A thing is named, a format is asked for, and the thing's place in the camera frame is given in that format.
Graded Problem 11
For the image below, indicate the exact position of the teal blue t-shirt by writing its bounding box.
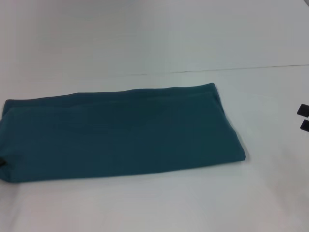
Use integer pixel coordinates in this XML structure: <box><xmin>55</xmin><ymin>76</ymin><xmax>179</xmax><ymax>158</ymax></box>
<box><xmin>0</xmin><ymin>82</ymin><xmax>247</xmax><ymax>186</ymax></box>

